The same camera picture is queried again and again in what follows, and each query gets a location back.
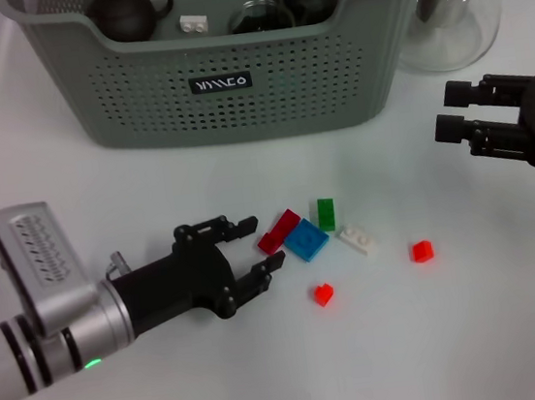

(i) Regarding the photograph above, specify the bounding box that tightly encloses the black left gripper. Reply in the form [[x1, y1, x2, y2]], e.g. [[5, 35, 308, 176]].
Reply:
[[102, 207, 295, 341]]

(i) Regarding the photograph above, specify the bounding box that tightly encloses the dark red long brick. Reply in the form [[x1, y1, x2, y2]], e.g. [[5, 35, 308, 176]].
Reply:
[[253, 207, 306, 259]]

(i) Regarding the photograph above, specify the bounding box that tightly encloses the blue square plate brick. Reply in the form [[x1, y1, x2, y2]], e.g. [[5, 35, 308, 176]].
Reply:
[[280, 215, 333, 266]]

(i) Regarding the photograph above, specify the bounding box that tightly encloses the small orange-red brick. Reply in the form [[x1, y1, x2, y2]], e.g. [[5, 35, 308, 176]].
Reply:
[[312, 281, 338, 309], [407, 238, 436, 265]]

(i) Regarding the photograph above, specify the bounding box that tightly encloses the white brick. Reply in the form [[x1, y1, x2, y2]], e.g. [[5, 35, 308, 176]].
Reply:
[[334, 222, 382, 260], [177, 13, 209, 37]]

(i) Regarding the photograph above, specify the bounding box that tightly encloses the grey-green perforated storage bin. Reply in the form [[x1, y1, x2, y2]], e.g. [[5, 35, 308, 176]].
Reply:
[[3, 0, 458, 171]]

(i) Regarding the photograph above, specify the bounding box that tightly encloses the green rectangular brick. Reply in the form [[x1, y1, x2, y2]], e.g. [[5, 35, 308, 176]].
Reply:
[[315, 196, 339, 233]]

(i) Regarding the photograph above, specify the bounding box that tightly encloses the glass carafe black lid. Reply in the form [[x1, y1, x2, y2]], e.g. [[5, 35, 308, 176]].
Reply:
[[389, 0, 519, 78]]

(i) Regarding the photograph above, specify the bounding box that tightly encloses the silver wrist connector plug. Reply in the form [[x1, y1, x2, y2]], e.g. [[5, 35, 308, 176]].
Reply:
[[104, 248, 135, 280]]

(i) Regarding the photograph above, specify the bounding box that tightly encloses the black clay teapot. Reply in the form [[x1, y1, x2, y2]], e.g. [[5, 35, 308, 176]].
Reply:
[[85, 0, 179, 47]]

